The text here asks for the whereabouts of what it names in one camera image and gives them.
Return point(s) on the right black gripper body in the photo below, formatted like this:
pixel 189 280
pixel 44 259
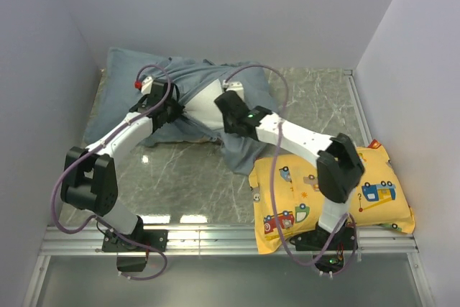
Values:
pixel 230 126

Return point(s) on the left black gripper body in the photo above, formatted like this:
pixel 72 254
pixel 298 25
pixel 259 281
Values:
pixel 174 109

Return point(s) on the white pillow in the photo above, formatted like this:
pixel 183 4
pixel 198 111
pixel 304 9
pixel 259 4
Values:
pixel 203 109

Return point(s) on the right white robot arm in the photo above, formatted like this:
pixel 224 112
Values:
pixel 339 167

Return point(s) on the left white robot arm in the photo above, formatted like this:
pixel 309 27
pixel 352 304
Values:
pixel 89 181

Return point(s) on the yellow cartoon vehicle pillow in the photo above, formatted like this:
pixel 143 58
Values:
pixel 285 192

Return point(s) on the black box under left base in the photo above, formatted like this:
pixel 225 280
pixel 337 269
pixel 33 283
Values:
pixel 126 264

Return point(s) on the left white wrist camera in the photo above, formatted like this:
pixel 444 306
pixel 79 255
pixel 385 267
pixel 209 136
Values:
pixel 144 86

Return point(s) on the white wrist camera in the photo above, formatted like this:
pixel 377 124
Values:
pixel 144 86
pixel 236 86

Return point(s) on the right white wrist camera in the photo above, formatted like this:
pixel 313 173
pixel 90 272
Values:
pixel 236 86

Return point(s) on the aluminium right side rail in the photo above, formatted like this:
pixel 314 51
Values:
pixel 359 111

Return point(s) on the aluminium rail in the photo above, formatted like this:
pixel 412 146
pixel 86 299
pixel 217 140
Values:
pixel 202 240
pixel 359 111

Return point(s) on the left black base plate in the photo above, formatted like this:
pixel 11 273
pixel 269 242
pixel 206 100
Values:
pixel 155 238

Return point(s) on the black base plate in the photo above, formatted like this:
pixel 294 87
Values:
pixel 155 238
pixel 343 239

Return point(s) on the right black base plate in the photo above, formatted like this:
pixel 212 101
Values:
pixel 343 239

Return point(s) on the aluminium front rail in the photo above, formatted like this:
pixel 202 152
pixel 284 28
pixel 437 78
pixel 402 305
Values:
pixel 202 240

